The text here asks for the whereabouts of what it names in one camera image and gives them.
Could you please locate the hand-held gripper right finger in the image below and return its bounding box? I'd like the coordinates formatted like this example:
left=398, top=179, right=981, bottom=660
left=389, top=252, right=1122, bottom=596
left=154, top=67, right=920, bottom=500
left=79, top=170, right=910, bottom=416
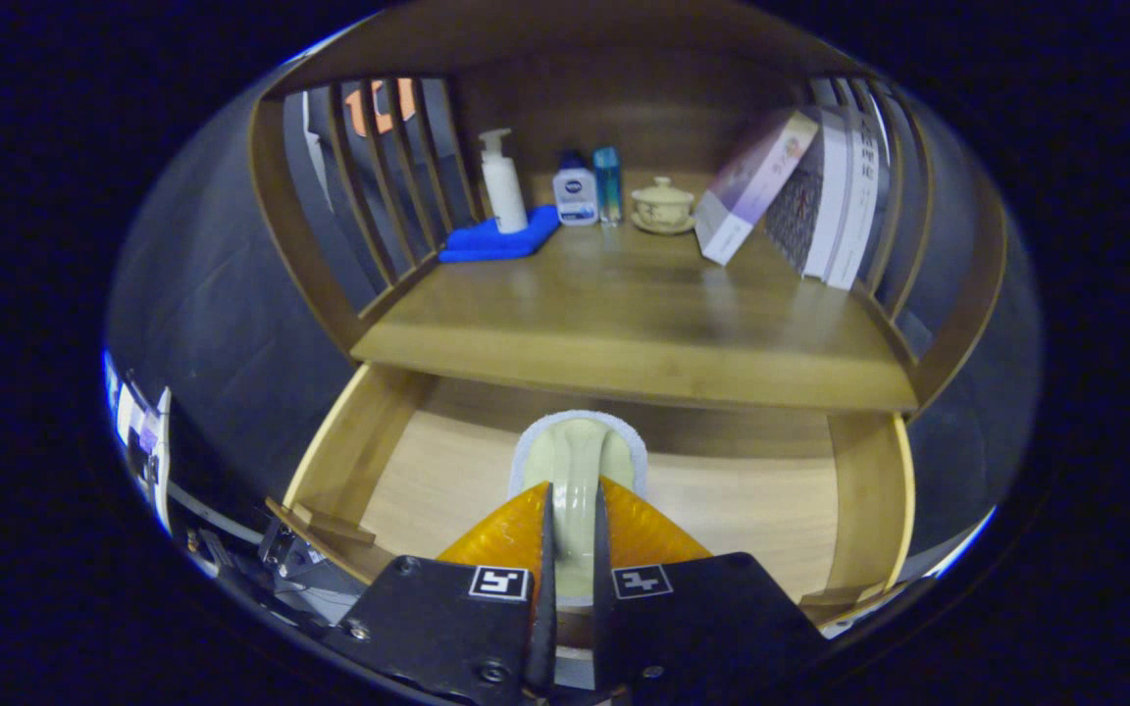
left=592, top=478, right=826, bottom=699

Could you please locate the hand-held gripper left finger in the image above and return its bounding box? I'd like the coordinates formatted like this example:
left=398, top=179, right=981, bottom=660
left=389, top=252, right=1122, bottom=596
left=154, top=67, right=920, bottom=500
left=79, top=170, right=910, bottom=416
left=323, top=480, right=558, bottom=702

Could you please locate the wooden drawer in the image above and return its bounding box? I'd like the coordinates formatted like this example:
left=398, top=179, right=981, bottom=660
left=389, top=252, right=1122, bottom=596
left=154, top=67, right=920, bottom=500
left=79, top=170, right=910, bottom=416
left=266, top=361, right=917, bottom=629

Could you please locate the wooden countertop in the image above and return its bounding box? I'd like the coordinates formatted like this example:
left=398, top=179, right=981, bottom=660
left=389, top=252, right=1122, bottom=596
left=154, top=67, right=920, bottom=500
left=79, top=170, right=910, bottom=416
left=349, top=221, right=919, bottom=413

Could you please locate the wooden cabinet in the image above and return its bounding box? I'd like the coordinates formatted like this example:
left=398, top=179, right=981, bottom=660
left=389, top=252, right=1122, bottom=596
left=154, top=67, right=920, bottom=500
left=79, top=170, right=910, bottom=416
left=249, top=0, right=1007, bottom=629

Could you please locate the blue folded cloth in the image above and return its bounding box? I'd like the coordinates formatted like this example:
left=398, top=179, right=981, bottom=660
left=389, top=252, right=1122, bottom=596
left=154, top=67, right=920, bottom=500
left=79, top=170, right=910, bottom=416
left=438, top=204, right=562, bottom=264

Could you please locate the beige lidded teacup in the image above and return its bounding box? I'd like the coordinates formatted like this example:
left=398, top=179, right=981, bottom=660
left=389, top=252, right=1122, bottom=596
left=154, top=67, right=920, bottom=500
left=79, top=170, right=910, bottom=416
left=631, top=176, right=697, bottom=235

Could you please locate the white lotion bottle blue cap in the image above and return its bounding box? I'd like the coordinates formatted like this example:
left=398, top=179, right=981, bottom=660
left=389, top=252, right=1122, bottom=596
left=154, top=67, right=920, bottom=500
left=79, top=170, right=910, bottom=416
left=552, top=150, right=599, bottom=227

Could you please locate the white pump bottle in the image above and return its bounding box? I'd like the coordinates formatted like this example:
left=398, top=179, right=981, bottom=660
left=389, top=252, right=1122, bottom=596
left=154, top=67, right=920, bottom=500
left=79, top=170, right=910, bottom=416
left=478, top=128, right=530, bottom=235

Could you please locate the teal slim bottle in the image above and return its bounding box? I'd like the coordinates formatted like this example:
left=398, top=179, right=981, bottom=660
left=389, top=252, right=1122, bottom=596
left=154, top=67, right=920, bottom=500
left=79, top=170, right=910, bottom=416
left=593, top=147, right=624, bottom=226

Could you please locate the grey patterned book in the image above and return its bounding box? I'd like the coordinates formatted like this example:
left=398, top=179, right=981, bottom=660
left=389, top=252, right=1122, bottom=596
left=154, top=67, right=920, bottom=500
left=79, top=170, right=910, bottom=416
left=764, top=147, right=826, bottom=276

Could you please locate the purple white leaning book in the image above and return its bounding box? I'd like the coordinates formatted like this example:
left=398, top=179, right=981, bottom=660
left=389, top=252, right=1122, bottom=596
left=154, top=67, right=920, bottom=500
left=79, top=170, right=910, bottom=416
left=693, top=108, right=821, bottom=267

